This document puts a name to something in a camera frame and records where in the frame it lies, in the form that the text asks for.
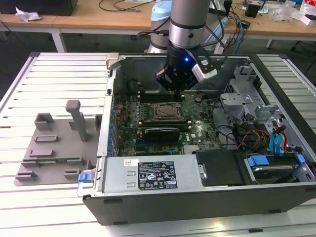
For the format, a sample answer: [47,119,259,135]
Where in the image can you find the orange wire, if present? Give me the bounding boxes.
[283,133,291,154]

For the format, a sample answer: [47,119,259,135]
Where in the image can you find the silver metal drive cage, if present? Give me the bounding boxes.
[219,61,309,158]

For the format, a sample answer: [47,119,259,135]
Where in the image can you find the green motherboard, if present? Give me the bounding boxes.
[112,92,223,158]

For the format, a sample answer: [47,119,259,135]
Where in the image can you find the black open PC case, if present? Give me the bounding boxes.
[77,53,316,226]

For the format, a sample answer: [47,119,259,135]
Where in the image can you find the wooden desk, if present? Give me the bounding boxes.
[0,0,153,53]
[223,0,316,50]

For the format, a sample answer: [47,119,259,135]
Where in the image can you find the blue cable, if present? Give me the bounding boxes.
[232,12,247,54]

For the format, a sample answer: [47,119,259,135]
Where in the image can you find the blue plastic latch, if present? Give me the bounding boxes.
[78,173,93,183]

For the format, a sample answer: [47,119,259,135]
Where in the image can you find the green RAM stick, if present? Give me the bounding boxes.
[23,158,81,164]

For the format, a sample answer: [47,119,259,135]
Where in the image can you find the white labelled device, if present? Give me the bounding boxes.
[213,39,227,54]

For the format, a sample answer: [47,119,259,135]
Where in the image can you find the CPU socket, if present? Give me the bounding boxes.
[150,101,183,122]

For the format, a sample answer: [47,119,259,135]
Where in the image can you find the installed RAM stick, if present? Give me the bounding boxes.
[142,122,191,131]

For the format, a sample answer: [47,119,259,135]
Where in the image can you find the white cardboard box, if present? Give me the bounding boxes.
[301,13,316,26]

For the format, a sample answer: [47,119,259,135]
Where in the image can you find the silver CPU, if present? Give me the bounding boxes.
[158,105,175,118]

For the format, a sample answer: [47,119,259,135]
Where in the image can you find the hard disk in blue carrier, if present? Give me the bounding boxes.
[244,153,308,185]

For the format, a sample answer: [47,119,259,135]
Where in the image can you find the grey parts rack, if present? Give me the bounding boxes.
[13,99,103,187]

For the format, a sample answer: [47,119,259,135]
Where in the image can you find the black plastic bay cover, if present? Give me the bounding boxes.
[195,150,245,187]

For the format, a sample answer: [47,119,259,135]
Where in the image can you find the yellow wire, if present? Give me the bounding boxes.
[251,132,269,147]

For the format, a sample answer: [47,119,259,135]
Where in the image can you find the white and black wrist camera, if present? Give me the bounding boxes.
[185,48,218,81]

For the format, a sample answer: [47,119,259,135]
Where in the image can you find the metal socket cover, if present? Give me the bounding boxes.
[153,102,182,121]

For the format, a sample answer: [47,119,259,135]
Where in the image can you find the crumpled white paper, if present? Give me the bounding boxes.
[15,6,42,23]

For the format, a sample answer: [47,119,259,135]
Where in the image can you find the silver power supply with label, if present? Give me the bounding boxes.
[102,155,205,195]

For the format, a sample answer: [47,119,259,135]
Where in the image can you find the black wire loop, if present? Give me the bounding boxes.
[214,124,239,149]

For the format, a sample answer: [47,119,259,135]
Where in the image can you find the clear plastic packaging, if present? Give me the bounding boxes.
[268,1,305,22]

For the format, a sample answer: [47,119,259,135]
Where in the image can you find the thin metal locking lever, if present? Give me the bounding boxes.
[153,102,183,107]

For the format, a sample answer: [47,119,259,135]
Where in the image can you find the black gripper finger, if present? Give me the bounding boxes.
[155,68,181,102]
[180,79,198,101]

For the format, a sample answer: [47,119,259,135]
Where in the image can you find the black graphics card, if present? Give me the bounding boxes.
[137,127,182,143]

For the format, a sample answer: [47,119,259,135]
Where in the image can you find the blue data wire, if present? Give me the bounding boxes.
[274,126,287,158]
[268,132,277,156]

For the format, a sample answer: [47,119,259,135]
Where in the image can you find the black RAM slot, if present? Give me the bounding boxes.
[138,119,192,125]
[139,95,185,103]
[139,90,185,97]

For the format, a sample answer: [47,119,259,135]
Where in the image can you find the grey desk cable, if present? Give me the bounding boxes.
[113,0,142,12]

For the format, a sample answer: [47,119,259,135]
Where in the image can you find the red wire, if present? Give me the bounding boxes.
[239,129,270,149]

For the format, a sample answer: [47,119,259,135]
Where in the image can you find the large black box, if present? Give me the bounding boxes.
[0,0,79,17]

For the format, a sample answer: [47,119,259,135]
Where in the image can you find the black container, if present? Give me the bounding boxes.
[245,2,260,18]

